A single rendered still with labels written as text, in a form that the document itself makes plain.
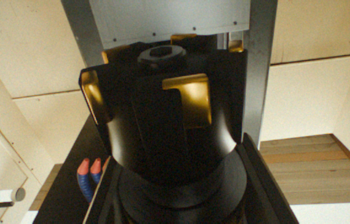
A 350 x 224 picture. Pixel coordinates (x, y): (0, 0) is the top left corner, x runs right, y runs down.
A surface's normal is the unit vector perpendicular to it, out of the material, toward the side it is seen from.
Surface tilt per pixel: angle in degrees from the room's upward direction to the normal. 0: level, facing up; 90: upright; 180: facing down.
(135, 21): 90
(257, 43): 90
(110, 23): 90
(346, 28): 90
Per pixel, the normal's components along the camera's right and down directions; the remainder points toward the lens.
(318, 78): 0.03, 0.56
